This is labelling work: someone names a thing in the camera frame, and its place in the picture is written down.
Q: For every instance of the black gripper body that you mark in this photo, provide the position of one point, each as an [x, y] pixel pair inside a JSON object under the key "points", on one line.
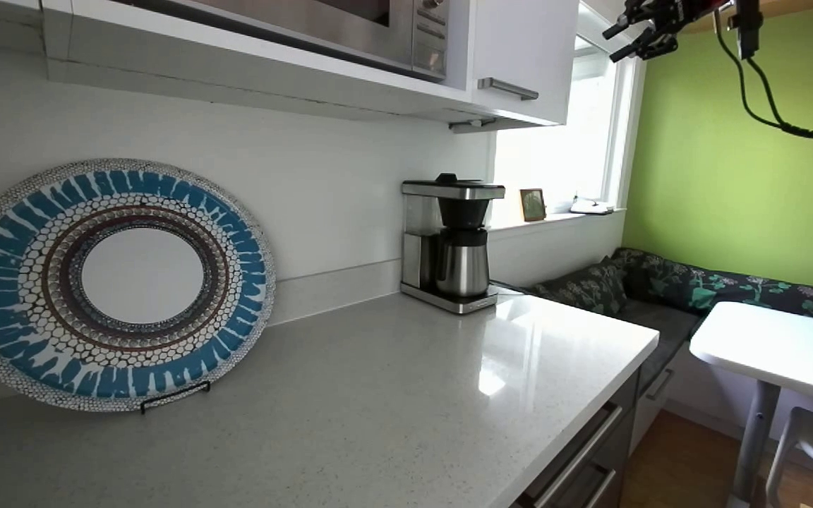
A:
{"points": [[669, 19]]}

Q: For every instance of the grey lower drawer cabinet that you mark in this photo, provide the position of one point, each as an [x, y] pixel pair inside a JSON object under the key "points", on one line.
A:
{"points": [[587, 470]]}

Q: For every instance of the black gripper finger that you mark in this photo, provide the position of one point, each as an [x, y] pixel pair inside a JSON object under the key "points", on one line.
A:
{"points": [[625, 22], [638, 47]]}

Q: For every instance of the white upper cabinet shelf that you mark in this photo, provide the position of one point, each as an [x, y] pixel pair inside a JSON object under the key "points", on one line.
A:
{"points": [[111, 44]]}

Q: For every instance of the white dish on windowsill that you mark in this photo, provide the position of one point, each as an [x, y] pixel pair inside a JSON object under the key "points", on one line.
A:
{"points": [[591, 208]]}

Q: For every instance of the white side table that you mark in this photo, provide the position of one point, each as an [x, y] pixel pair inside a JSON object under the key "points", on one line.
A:
{"points": [[773, 352]]}

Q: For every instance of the small framed picture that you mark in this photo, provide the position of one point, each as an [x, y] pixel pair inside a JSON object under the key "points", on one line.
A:
{"points": [[532, 205]]}

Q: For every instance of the black wire plate stand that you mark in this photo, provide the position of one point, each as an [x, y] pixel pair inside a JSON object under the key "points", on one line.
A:
{"points": [[173, 396]]}

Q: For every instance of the blue patterned decorative plate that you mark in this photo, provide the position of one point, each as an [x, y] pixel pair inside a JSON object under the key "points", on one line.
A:
{"points": [[122, 281]]}

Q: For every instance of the stainless steel microwave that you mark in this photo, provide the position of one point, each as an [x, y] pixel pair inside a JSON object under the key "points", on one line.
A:
{"points": [[392, 36]]}

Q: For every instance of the white cabinet door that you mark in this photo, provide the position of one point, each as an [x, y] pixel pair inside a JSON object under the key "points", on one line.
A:
{"points": [[519, 61]]}

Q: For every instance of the steel drip coffee maker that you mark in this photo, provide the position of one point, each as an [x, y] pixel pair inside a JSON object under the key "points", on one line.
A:
{"points": [[443, 245]]}

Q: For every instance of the dark patterned bench cushion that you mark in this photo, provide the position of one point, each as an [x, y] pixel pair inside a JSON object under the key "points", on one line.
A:
{"points": [[667, 296]]}

